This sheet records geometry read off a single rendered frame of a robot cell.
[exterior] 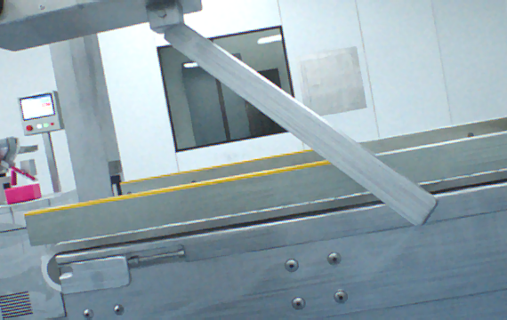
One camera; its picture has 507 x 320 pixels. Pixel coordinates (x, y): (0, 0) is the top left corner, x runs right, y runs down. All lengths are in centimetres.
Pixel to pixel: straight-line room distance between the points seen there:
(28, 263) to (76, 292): 254
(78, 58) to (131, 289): 42
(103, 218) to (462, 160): 34
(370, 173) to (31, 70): 577
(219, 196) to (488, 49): 600
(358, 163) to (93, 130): 52
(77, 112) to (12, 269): 234
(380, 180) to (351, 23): 555
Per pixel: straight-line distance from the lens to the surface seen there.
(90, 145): 82
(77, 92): 83
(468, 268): 51
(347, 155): 39
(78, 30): 57
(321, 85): 570
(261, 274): 50
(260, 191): 48
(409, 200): 37
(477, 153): 50
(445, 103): 612
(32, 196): 303
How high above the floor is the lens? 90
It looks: 3 degrees down
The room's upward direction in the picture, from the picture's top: 10 degrees counter-clockwise
